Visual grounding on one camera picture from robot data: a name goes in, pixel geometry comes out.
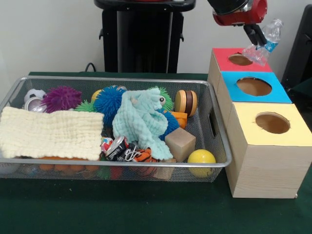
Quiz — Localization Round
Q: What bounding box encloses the silver mesh bin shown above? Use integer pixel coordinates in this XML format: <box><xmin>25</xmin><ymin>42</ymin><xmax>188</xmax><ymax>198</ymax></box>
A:
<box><xmin>0</xmin><ymin>75</ymin><xmax>232</xmax><ymax>183</ymax></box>

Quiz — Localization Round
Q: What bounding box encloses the dark green table cloth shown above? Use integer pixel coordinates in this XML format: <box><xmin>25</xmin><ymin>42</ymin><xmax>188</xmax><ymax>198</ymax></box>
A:
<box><xmin>0</xmin><ymin>71</ymin><xmax>312</xmax><ymax>234</ymax></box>

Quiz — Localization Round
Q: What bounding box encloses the small soccer ball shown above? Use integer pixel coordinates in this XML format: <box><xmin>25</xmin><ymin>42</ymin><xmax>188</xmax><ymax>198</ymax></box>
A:
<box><xmin>23</xmin><ymin>89</ymin><xmax>47</xmax><ymax>103</ymax></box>

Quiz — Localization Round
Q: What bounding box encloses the wooden cube block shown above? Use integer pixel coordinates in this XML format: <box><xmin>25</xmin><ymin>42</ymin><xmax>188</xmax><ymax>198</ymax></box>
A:
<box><xmin>164</xmin><ymin>128</ymin><xmax>197</xmax><ymax>163</ymax></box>

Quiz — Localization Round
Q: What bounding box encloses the mint knitted cloth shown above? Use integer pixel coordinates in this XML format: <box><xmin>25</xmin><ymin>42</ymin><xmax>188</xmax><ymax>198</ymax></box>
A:
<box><xmin>111</xmin><ymin>88</ymin><xmax>174</xmax><ymax>160</ymax></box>

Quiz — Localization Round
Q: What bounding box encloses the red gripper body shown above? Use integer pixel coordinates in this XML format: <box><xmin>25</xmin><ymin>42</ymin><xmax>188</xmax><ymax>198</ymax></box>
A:
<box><xmin>212</xmin><ymin>0</ymin><xmax>268</xmax><ymax>26</ymax></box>

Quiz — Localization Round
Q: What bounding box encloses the yellow smooth ball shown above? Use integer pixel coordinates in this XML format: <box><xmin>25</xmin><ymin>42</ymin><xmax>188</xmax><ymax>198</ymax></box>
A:
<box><xmin>187</xmin><ymin>149</ymin><xmax>217</xmax><ymax>178</ymax></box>

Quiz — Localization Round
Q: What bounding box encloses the cream knitted cloth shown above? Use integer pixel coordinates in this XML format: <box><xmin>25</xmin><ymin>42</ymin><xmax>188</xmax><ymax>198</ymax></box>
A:
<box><xmin>0</xmin><ymin>106</ymin><xmax>105</xmax><ymax>161</ymax></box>

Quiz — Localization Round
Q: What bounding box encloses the green covered side table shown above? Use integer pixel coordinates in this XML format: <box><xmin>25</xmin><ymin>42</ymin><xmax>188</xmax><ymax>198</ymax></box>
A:
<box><xmin>289</xmin><ymin>78</ymin><xmax>312</xmax><ymax>99</ymax></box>

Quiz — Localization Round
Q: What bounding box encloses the tiger plush toy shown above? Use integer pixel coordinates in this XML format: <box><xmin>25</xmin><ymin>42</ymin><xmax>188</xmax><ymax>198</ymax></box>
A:
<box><xmin>133</xmin><ymin>147</ymin><xmax>159</xmax><ymax>163</ymax></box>

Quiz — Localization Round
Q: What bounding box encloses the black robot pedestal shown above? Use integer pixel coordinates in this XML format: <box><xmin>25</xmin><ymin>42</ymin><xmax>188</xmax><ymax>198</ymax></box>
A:
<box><xmin>94</xmin><ymin>0</ymin><xmax>197</xmax><ymax>74</ymax></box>

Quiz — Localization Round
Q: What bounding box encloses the wooden yo-yo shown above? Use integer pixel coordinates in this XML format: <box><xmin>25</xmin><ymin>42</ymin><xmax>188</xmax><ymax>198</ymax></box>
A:
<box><xmin>174</xmin><ymin>89</ymin><xmax>198</xmax><ymax>117</ymax></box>

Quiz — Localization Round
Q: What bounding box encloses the wooden box with three holes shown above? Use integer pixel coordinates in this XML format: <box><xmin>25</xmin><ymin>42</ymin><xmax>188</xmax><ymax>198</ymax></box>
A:
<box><xmin>207</xmin><ymin>47</ymin><xmax>312</xmax><ymax>199</ymax></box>

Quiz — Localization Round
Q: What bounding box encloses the green spiky toy with eyes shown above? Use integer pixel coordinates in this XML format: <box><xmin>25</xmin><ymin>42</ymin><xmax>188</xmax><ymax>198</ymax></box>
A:
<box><xmin>151</xmin><ymin>86</ymin><xmax>174</xmax><ymax>112</ymax></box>

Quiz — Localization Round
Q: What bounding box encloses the crushed black can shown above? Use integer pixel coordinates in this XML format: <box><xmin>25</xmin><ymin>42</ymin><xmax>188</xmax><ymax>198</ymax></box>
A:
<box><xmin>105</xmin><ymin>135</ymin><xmax>137</xmax><ymax>162</ymax></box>

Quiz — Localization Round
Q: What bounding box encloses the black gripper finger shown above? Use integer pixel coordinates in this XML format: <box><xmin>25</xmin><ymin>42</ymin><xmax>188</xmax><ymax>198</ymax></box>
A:
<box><xmin>253</xmin><ymin>23</ymin><xmax>266</xmax><ymax>47</ymax></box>
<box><xmin>243</xmin><ymin>24</ymin><xmax>258</xmax><ymax>46</ymax></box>

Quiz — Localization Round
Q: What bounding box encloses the large blue spiky ball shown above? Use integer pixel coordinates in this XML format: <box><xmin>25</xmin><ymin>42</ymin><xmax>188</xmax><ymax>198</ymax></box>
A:
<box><xmin>94</xmin><ymin>85</ymin><xmax>127</xmax><ymax>127</ymax></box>

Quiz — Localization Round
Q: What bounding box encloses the small green spiky ball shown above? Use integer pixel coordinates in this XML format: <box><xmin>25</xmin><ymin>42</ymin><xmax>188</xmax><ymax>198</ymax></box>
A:
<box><xmin>74</xmin><ymin>99</ymin><xmax>97</xmax><ymax>113</ymax></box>

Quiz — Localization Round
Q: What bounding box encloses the black stand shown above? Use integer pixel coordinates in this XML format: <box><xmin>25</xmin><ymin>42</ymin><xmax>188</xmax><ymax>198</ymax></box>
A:
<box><xmin>280</xmin><ymin>4</ymin><xmax>312</xmax><ymax>85</ymax></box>

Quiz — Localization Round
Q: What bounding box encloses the purple spiky ball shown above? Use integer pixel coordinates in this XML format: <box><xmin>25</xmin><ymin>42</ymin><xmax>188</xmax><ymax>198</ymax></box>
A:
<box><xmin>41</xmin><ymin>85</ymin><xmax>83</xmax><ymax>113</ymax></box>

